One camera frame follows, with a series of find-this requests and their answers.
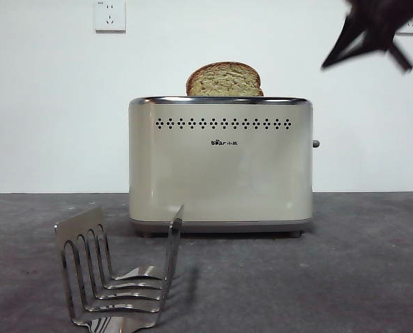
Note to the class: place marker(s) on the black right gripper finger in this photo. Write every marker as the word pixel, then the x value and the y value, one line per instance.
pixel 345 38
pixel 373 43

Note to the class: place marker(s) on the grey toaster lever knob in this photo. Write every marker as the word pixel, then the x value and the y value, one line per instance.
pixel 316 143

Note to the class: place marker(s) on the brown-crusted bread slice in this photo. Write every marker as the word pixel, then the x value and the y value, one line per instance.
pixel 224 81

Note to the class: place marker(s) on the cream steel two-slot toaster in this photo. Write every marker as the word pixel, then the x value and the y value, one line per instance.
pixel 227 180

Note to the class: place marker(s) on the stainless steel toast rack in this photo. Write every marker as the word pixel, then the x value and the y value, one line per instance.
pixel 68 229

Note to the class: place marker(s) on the white wall socket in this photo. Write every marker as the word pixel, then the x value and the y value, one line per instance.
pixel 111 17
pixel 412 29

